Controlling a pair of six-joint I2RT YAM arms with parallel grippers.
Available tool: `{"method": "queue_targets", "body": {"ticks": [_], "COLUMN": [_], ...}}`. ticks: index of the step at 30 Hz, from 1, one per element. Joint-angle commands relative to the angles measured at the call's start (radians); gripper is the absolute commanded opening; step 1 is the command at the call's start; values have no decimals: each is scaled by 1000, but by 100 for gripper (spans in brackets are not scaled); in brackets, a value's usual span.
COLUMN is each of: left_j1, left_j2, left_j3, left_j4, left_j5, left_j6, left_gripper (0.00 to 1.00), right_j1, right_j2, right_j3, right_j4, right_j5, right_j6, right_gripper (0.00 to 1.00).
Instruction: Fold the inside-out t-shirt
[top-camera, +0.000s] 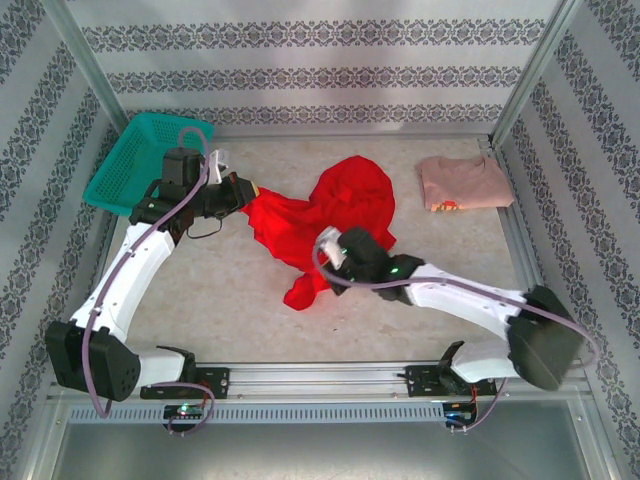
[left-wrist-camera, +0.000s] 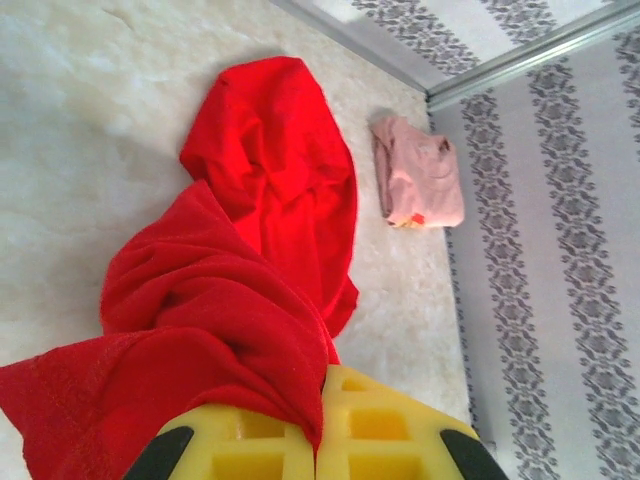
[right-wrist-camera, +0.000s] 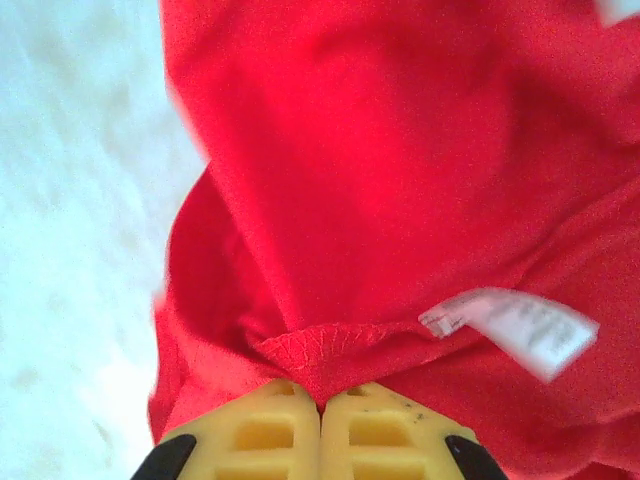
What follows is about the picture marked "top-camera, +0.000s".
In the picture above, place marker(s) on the aluminium frame post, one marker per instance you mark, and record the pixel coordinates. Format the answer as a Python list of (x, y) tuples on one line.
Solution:
[(534, 75), (82, 60)]

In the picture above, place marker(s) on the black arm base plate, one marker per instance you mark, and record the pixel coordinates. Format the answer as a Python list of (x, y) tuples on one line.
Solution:
[(215, 382), (420, 382)]

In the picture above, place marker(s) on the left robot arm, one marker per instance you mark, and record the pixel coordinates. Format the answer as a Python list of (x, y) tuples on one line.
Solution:
[(125, 280)]

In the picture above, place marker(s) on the folded pink t-shirt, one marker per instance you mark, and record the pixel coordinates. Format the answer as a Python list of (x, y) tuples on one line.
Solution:
[(465, 182)]

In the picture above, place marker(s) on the red bear print t-shirt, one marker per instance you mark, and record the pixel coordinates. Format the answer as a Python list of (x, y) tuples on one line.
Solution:
[(360, 190)]

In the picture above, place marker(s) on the aluminium back beam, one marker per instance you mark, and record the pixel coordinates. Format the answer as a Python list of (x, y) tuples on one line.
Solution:
[(350, 136)]

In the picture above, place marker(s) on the small circuit board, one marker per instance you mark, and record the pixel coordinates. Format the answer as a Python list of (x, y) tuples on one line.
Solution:
[(457, 412), (185, 411)]

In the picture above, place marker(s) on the aluminium side rail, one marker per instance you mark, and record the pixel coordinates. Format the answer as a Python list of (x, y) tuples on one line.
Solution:
[(106, 245), (525, 240)]

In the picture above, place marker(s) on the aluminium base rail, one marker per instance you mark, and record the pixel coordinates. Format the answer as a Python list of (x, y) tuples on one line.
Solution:
[(320, 375)]

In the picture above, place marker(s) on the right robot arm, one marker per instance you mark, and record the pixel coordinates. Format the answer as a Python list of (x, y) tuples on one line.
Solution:
[(465, 300)]

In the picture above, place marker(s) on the teal plastic basket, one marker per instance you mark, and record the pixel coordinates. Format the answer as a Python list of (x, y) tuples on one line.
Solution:
[(125, 165)]

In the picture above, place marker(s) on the grey metal panel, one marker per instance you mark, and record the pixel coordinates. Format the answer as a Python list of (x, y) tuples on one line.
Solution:
[(320, 455)]

